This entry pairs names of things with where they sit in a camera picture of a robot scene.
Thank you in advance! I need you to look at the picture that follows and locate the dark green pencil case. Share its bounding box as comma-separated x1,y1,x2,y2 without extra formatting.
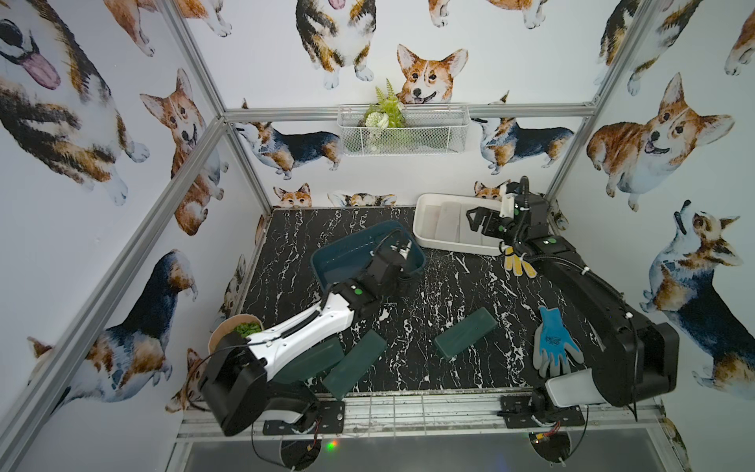
322,330,387,400
273,337,345,385
434,308,497,359

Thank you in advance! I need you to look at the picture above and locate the teal plastic storage box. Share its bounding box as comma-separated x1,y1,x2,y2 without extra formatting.
311,220,426,296

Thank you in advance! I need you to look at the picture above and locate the blue grey work glove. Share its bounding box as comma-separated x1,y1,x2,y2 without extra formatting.
532,306,584,379

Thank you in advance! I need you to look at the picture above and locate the white wire wall basket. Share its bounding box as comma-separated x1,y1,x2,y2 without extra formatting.
337,104,471,157

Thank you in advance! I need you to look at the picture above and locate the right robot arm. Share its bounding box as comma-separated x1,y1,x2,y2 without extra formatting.
462,178,680,408

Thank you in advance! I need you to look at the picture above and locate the artificial fern plant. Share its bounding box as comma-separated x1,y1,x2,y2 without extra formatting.
361,81,410,153

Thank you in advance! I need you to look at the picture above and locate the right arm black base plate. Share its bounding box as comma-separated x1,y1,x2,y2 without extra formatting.
497,391,586,430

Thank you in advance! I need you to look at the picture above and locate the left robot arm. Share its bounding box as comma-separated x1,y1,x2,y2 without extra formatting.
198,230,413,437

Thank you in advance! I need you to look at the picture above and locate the dark green pencil case front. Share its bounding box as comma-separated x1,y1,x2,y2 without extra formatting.
322,330,387,400

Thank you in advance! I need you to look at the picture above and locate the white plastic storage box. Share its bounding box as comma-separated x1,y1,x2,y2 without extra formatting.
413,193,514,256

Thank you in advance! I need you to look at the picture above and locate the bowl with green salad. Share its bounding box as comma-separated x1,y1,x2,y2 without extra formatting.
208,314,263,353

